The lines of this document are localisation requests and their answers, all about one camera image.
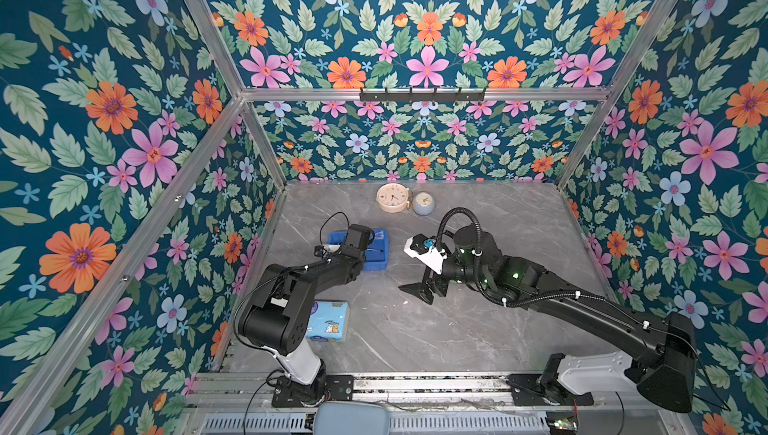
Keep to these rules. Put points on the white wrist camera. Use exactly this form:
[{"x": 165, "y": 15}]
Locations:
[
  {"x": 424, "y": 250},
  {"x": 325, "y": 250}
]

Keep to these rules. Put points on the black wall hook rail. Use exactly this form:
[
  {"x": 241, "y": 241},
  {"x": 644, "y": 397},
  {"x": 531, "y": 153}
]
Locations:
[{"x": 409, "y": 95}]

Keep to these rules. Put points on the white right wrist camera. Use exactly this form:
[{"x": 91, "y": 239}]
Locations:
[{"x": 424, "y": 250}]

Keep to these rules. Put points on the black mounting plate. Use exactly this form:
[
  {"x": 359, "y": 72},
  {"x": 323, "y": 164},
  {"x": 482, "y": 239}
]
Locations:
[
  {"x": 336, "y": 388},
  {"x": 529, "y": 389}
]

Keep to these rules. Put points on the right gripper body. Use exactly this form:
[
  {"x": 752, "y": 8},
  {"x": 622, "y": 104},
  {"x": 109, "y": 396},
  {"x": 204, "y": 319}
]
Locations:
[{"x": 454, "y": 270}]

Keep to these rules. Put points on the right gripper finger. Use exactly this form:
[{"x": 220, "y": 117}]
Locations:
[
  {"x": 419, "y": 290},
  {"x": 439, "y": 286}
]

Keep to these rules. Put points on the pink round alarm clock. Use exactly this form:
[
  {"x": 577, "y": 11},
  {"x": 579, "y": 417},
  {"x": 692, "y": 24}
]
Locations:
[{"x": 393, "y": 198}]

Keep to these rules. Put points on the light blue tissue pack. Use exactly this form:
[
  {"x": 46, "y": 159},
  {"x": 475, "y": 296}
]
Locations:
[{"x": 328, "y": 321}]

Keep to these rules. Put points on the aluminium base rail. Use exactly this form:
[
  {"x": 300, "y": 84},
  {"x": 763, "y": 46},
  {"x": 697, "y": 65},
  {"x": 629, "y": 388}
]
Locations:
[{"x": 482, "y": 390}]

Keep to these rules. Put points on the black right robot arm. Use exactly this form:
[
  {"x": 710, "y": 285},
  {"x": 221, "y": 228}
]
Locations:
[{"x": 655, "y": 356}]

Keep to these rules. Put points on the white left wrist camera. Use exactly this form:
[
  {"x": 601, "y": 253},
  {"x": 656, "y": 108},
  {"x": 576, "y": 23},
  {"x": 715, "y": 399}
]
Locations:
[{"x": 325, "y": 250}]

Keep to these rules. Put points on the grey padded seat top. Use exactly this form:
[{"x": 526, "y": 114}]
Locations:
[{"x": 351, "y": 418}]

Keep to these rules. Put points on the blue plastic bin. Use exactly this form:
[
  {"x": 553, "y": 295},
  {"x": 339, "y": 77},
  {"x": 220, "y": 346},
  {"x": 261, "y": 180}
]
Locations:
[{"x": 377, "y": 253}]

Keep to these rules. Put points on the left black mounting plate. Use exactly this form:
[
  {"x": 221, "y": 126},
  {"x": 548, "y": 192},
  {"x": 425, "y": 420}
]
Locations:
[{"x": 336, "y": 388}]

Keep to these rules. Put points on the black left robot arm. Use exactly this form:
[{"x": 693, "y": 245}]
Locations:
[{"x": 274, "y": 316}]

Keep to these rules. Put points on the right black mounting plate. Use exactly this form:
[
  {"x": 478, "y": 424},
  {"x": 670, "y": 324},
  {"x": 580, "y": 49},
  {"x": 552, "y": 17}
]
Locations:
[{"x": 529, "y": 389}]

